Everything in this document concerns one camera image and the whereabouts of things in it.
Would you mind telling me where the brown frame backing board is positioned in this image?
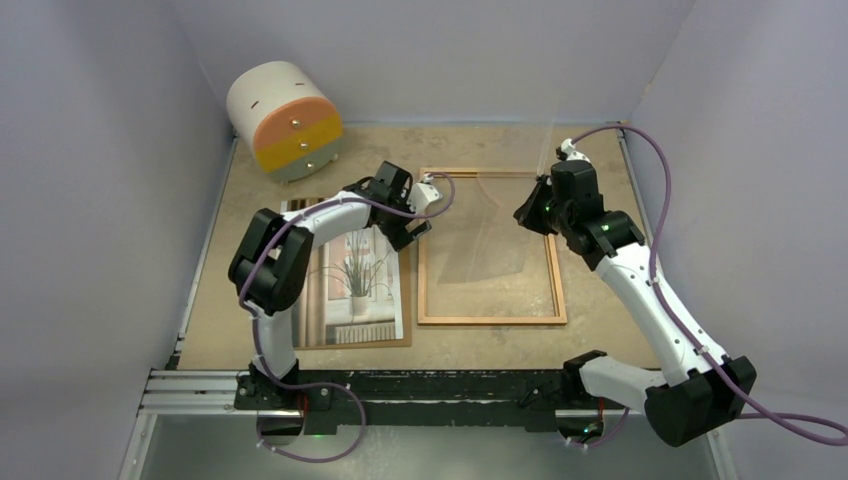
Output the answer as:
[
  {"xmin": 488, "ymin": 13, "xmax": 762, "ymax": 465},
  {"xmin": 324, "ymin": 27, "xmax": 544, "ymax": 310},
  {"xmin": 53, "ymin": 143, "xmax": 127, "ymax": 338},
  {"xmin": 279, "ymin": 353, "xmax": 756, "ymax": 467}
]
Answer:
[{"xmin": 281, "ymin": 195, "xmax": 413, "ymax": 351}]

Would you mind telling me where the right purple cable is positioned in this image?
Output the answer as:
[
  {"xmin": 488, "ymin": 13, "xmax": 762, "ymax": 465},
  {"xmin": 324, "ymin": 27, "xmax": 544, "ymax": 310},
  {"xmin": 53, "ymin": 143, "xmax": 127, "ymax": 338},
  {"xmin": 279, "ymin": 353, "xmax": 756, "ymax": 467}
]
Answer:
[{"xmin": 563, "ymin": 123, "xmax": 848, "ymax": 452}]

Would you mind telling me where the round three-drawer cabinet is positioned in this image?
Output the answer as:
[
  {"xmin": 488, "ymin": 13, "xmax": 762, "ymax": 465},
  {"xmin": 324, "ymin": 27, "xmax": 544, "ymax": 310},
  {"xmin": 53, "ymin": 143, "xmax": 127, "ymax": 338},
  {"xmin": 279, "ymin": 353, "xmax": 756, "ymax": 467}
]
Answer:
[{"xmin": 226, "ymin": 61, "xmax": 344, "ymax": 183}]

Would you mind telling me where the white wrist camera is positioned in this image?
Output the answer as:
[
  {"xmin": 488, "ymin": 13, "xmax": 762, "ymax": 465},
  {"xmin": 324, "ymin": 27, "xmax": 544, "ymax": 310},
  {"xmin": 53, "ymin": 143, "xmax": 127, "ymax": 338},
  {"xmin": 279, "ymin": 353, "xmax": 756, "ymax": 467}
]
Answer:
[
  {"xmin": 555, "ymin": 138, "xmax": 591, "ymax": 164},
  {"xmin": 407, "ymin": 173, "xmax": 443, "ymax": 215}
]

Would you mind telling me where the black aluminium mounting rail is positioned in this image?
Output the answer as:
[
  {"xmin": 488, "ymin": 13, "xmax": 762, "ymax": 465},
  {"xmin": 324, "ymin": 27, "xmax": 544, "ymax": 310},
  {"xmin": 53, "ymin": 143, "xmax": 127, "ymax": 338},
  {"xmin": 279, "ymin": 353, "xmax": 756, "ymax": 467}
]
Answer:
[{"xmin": 140, "ymin": 369, "xmax": 624, "ymax": 435}]

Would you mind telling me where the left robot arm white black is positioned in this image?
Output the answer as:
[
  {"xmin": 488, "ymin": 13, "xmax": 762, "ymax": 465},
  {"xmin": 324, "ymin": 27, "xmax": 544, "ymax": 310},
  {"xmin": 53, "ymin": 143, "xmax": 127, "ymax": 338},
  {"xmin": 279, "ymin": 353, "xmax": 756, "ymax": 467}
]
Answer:
[{"xmin": 228, "ymin": 161, "xmax": 443, "ymax": 409}]

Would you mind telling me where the clear glass pane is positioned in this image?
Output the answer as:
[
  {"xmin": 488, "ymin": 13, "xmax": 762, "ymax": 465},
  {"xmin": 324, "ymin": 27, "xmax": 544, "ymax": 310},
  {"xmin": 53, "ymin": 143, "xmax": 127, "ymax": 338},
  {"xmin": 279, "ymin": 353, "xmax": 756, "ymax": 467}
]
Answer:
[{"xmin": 428, "ymin": 123, "xmax": 554, "ymax": 286}]

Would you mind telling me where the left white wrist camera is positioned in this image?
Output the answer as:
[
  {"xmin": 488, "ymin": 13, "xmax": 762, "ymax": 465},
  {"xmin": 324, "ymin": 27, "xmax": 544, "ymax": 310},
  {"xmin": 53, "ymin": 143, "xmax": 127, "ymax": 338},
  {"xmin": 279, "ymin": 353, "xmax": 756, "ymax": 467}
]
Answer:
[{"xmin": 407, "ymin": 173, "xmax": 443, "ymax": 215}]

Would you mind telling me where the plant photo print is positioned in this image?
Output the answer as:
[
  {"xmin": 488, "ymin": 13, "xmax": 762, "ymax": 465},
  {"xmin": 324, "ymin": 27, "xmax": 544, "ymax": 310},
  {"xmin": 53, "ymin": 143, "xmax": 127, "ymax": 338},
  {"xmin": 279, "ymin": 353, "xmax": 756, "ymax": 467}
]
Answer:
[{"xmin": 281, "ymin": 198, "xmax": 405, "ymax": 347}]

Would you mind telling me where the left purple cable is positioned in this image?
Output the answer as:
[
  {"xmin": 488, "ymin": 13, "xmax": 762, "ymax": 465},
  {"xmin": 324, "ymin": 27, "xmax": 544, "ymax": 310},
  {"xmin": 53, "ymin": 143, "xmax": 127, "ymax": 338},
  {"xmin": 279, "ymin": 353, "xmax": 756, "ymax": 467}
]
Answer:
[{"xmin": 239, "ymin": 172, "xmax": 457, "ymax": 463}]

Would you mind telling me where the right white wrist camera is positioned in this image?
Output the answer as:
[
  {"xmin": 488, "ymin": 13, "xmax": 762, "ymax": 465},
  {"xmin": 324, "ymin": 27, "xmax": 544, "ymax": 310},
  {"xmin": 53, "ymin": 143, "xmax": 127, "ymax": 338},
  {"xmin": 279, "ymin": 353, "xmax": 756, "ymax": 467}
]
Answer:
[{"xmin": 555, "ymin": 138, "xmax": 591, "ymax": 164}]

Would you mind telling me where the purple cable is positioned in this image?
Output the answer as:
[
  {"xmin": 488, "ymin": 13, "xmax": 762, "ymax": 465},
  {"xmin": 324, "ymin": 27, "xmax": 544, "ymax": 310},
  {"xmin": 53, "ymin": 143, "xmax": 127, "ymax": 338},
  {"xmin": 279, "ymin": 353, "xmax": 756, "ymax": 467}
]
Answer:
[
  {"xmin": 239, "ymin": 172, "xmax": 457, "ymax": 463},
  {"xmin": 563, "ymin": 123, "xmax": 848, "ymax": 452}
]

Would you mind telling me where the wooden picture frame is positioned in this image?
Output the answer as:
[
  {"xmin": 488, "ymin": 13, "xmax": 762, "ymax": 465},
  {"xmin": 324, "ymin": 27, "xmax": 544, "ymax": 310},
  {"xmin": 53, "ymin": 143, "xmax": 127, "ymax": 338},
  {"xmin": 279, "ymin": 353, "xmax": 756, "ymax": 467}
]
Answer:
[{"xmin": 417, "ymin": 167, "xmax": 567, "ymax": 326}]

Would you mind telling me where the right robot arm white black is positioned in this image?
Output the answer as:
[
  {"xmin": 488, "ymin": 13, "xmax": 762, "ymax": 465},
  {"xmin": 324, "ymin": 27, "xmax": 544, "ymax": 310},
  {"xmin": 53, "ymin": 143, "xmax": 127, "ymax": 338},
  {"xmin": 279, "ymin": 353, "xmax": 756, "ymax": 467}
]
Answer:
[{"xmin": 513, "ymin": 160, "xmax": 757, "ymax": 447}]

